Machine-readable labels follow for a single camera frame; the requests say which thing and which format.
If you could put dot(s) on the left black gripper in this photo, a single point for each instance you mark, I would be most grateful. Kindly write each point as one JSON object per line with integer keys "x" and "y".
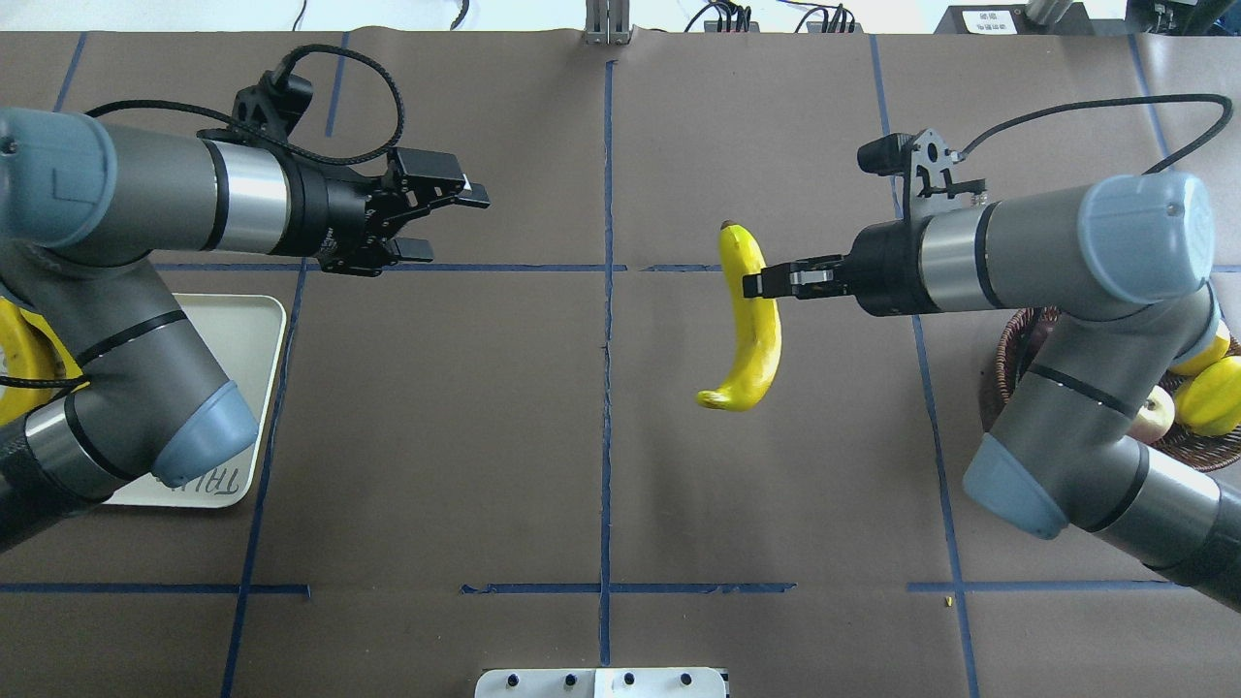
{"x": 332, "y": 219}

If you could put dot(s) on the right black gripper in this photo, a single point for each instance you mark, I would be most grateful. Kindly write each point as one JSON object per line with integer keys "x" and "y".
{"x": 884, "y": 268}

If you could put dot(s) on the yellow banana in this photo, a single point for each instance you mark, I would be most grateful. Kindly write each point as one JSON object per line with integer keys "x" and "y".
{"x": 29, "y": 353}
{"x": 756, "y": 327}

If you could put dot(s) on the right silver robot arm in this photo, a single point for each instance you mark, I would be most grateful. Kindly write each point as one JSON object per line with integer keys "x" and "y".
{"x": 1127, "y": 263}

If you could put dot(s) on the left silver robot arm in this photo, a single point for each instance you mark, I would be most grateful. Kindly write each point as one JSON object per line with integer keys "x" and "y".
{"x": 84, "y": 205}

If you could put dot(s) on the white bear tray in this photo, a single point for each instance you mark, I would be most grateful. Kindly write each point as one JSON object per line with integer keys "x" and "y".
{"x": 245, "y": 335}

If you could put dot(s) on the black label box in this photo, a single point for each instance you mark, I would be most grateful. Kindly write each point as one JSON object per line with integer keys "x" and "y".
{"x": 1028, "y": 18}

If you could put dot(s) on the pale green-red apple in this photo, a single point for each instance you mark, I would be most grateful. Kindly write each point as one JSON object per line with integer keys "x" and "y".
{"x": 1155, "y": 418}

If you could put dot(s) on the yellow starfruit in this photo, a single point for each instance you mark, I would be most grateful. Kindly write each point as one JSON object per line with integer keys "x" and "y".
{"x": 1208, "y": 400}

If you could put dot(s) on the white pillar with base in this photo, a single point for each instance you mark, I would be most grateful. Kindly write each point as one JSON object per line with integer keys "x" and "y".
{"x": 674, "y": 681}

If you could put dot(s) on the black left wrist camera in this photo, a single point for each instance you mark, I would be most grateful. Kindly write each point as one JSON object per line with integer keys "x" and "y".
{"x": 274, "y": 105}

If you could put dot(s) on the aluminium frame post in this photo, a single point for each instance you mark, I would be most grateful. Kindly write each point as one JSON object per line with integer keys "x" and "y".
{"x": 608, "y": 22}

